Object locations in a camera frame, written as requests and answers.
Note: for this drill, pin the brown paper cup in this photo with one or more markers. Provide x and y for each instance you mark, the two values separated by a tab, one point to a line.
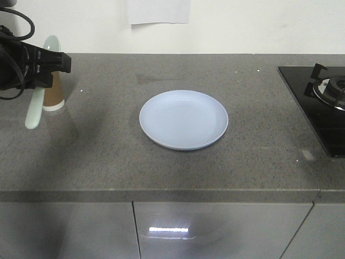
54	98

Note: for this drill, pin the light blue round plate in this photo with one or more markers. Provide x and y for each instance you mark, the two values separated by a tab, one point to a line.
183	120

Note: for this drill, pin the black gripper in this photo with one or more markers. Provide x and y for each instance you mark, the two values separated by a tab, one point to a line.
20	61

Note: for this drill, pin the black gas stove top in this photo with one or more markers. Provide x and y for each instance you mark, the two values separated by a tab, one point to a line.
319	91

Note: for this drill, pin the white paper on wall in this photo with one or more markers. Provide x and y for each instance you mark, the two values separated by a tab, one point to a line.
158	11

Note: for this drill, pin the mint green plastic spoon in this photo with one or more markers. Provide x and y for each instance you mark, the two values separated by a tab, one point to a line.
36	105

